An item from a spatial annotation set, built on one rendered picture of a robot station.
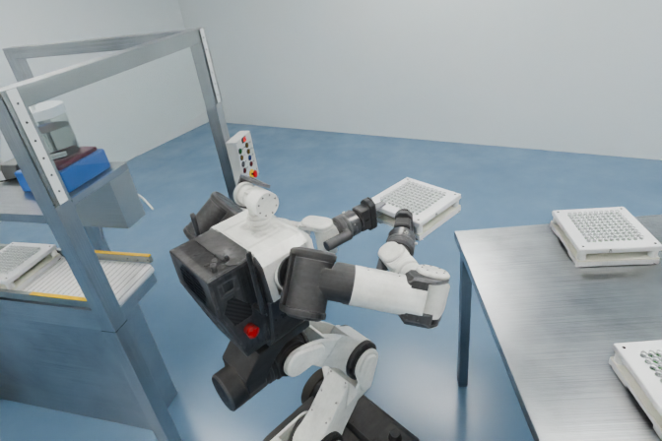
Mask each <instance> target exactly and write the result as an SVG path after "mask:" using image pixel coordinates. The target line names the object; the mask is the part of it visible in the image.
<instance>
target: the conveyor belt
mask: <svg viewBox="0 0 662 441"><path fill-rule="evenodd" d="M99 262H100V264H101V266H102V268H103V271H104V273H105V275H106V277H107V279H108V281H109V284H110V286H111V288H112V290H113V292H114V294H115V297H116V299H117V301H118V303H119V305H120V307H121V306H122V305H123V304H124V303H125V302H126V301H127V299H128V298H129V297H130V296H131V295H132V294H133V293H134V292H135V291H136V290H137V289H138V288H139V287H140V286H141V285H142V284H143V283H144V282H145V280H146V279H147V278H148V277H149V276H150V275H151V274H152V273H153V272H154V268H153V267H152V266H151V265H149V264H142V263H130V262H117V261H105V260H99ZM21 291H30V292H32V291H35V292H44V293H52V294H61V295H70V296H79V297H85V296H84V294H83V292H82V291H81V289H80V287H79V285H78V283H77V281H76V279H75V277H74V275H73V273H72V271H71V269H70V267H69V265H68V263H67V261H66V259H65V257H62V258H61V259H60V260H59V261H57V262H55V263H54V264H53V265H52V266H50V267H49V268H48V269H47V270H45V271H44V272H43V273H41V274H40V275H39V276H38V277H36V278H35V279H34V280H33V281H31V282H30V283H28V284H27V285H26V286H25V287H23V288H22V289H21Z"/></svg>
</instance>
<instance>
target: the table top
mask: <svg viewBox="0 0 662 441"><path fill-rule="evenodd" d="M635 218H636V219H637V220H638V221H639V222H640V223H641V224H642V225H643V226H644V227H645V228H646V229H647V230H648V231H649V232H650V233H651V234H652V235H653V236H654V237H655V238H656V239H657V240H658V241H659V242H660V243H661V244H662V215H653V216H641V217H635ZM454 239H455V242H456V244H457V247H458V249H459V252H460V254H461V257H462V259H463V262H464V264H465V267H466V270H467V272H468V275H469V277H470V280H471V282H472V285H473V287H474V290H475V291H476V294H477V296H478V299H479V302H480V304H481V307H482V309H483V312H484V314H485V317H486V319H487V322H488V324H489V327H490V330H491V332H492V335H493V337H494V340H495V342H496V346H497V349H498V351H499V354H500V356H501V359H502V362H503V364H504V367H505V369H506V372H507V374H508V377H509V379H510V382H511V384H512V387H513V390H514V392H515V395H516V397H517V400H518V402H519V404H520V406H521V409H522V411H523V414H524V417H525V419H526V422H527V424H528V427H529V429H530V432H531V434H532V437H533V439H534V441H662V440H661V439H660V437H659V436H658V434H657V433H656V432H655V430H654V429H653V423H652V422H651V420H650V419H649V417H648V416H647V415H646V413H645V412H644V410H643V409H642V407H641V406H640V404H639V403H638V401H637V400H636V399H635V397H634V396H633V394H632V393H631V391H630V390H629V388H626V387H625V386H624V384H623V383H622V381H621V380H620V378H619V377H618V376H617V374H616V373H615V371H614V370H613V369H612V368H611V367H610V364H609V359H610V356H615V352H614V350H613V346H614V344H621V343H633V342H646V341H659V340H662V251H659V252H658V256H659V258H660V260H659V264H656V265H650V264H646V265H620V266H595V267H583V268H578V267H576V266H574V263H573V261H572V260H571V258H570V257H569V255H568V254H567V253H568V251H567V249H566V248H565V246H564V245H563V243H562V241H561V240H560V238H559V237H557V236H556V235H555V233H554V232H553V230H552V229H551V227H550V223H546V224H534V225H522V226H511V227H499V228H487V229H475V230H462V231H454Z"/></svg>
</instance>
